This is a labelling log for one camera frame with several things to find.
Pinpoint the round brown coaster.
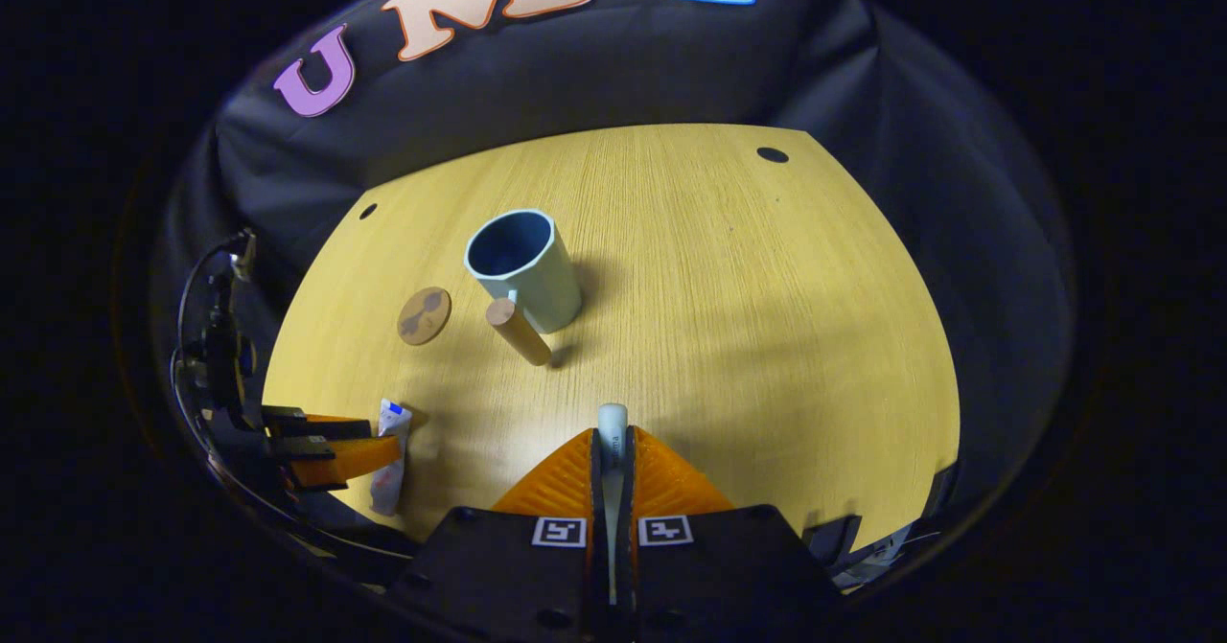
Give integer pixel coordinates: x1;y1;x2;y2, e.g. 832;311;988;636
397;287;452;347

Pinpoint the pale green toothbrush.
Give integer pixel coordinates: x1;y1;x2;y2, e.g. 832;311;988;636
596;403;629;606

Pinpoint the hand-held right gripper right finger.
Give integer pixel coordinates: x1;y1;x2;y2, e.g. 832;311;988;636
618;425;846;643

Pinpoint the white toothpaste tube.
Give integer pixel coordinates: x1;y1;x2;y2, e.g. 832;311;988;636
369;398;413;517

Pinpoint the black backdrop cloth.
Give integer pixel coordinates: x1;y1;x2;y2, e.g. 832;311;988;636
153;0;1075;548

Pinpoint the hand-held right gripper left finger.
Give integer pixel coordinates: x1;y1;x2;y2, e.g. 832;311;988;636
388;427;607;643

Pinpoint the light blue cup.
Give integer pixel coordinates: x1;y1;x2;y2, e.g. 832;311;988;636
464;209;584;368

